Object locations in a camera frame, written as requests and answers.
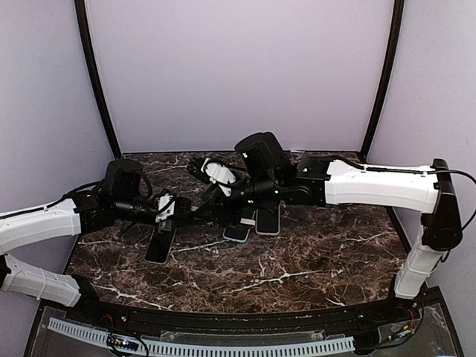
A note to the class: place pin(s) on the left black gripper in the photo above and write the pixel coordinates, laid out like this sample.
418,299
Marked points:
172,222

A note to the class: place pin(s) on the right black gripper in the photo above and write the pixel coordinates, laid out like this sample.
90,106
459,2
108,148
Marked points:
224,214

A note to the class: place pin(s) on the phone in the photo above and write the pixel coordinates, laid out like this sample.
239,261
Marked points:
237,232
159,246
268,221

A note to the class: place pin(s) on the white phone case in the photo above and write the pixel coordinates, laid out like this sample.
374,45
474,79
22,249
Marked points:
245,221

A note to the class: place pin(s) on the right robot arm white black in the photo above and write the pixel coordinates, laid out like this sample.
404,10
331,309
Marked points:
334,180

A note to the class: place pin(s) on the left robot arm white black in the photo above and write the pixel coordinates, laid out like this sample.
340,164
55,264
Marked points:
125,193

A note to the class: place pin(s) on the phone in dark case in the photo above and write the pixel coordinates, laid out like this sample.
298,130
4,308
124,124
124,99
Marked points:
159,246

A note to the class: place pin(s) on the phone in pink case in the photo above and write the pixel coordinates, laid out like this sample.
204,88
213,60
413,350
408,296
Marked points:
268,221

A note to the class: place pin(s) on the small green circuit board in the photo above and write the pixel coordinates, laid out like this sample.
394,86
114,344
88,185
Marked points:
122,344

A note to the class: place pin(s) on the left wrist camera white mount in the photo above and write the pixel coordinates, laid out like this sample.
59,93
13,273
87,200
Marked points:
170,206

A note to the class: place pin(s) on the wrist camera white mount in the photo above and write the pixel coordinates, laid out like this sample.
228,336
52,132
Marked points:
210,171
170,206

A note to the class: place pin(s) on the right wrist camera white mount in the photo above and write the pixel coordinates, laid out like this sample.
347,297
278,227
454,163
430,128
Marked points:
210,171

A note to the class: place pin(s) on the white slotted cable duct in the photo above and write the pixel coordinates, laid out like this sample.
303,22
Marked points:
148,347

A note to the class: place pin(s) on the black front rail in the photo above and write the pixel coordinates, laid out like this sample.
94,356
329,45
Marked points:
351,319

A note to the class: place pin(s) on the left black frame post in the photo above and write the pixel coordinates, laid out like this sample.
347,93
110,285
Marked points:
94,77

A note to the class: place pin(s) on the black frame post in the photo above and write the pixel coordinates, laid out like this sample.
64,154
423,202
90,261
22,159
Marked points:
94,77
384,81

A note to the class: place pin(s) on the right black frame post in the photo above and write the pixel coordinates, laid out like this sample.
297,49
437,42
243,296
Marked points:
384,81

